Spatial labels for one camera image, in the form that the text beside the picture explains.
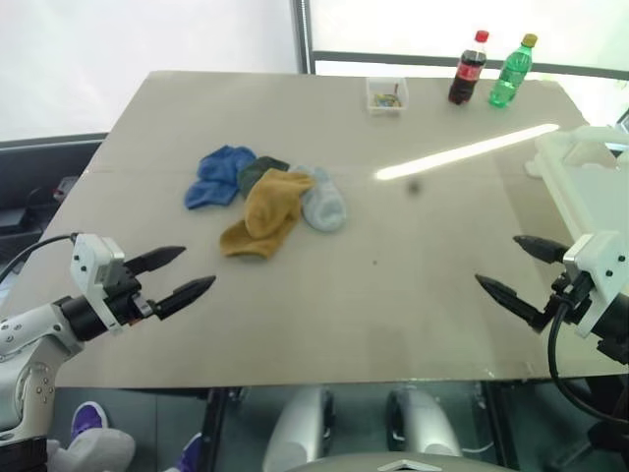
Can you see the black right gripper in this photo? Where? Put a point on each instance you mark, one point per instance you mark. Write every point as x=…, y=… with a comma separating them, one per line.
x=575, y=295

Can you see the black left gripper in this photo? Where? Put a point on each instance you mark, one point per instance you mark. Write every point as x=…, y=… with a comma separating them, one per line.
x=125, y=297

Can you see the mustard yellow sock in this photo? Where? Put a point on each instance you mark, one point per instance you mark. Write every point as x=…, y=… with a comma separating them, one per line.
x=270, y=206

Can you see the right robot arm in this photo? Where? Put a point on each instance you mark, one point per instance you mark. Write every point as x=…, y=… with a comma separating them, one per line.
x=616, y=324

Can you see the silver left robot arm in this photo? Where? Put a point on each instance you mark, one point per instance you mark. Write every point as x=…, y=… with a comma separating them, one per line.
x=29, y=329

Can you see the small clear plastic container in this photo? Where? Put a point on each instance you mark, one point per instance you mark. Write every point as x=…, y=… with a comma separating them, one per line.
x=376, y=110

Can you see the blue sock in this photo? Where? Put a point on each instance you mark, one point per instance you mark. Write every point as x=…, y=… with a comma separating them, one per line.
x=216, y=172

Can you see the dark green sock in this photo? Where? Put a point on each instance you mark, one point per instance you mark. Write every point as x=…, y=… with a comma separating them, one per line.
x=255, y=172

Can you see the black table leg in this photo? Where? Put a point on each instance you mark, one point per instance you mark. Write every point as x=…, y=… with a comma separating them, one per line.
x=501, y=428
x=218, y=428

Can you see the purple shoe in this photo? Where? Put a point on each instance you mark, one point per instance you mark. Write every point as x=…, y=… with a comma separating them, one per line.
x=189, y=454
x=88, y=418

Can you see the light grey sock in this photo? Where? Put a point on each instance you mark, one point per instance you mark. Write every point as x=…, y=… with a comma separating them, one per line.
x=324, y=206

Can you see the black furniture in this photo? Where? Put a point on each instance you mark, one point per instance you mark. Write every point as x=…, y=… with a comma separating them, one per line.
x=29, y=167

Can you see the silver right robot leg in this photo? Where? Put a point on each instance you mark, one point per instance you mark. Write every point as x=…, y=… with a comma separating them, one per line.
x=425, y=423

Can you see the silver robot leg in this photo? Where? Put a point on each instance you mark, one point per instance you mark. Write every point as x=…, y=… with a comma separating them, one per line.
x=295, y=423
x=425, y=423

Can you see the grey trouser leg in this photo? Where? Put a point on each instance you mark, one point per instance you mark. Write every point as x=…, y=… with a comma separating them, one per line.
x=98, y=450

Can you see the silver left robot leg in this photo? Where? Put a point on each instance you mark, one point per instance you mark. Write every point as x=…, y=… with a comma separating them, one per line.
x=295, y=423

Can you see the green bottle yellow cap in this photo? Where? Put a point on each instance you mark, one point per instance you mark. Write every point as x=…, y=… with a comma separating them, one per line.
x=511, y=74

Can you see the cola bottle red cap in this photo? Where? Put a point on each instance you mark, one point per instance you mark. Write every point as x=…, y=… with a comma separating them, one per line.
x=464, y=74

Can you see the small colourful pieces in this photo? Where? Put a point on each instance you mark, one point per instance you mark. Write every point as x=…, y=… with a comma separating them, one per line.
x=385, y=100

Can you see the grey robot body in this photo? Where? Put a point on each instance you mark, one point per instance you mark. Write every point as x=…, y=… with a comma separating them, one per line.
x=354, y=464

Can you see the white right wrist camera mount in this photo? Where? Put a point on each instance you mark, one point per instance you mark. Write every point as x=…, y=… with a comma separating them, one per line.
x=597, y=260

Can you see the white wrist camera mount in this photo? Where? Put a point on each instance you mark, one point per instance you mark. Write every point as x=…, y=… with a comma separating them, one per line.
x=597, y=260
x=91, y=260

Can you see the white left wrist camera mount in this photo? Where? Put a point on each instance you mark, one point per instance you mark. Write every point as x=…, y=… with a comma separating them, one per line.
x=91, y=260

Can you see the dark window frame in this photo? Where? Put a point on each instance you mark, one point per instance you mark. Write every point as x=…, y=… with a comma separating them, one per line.
x=301, y=34

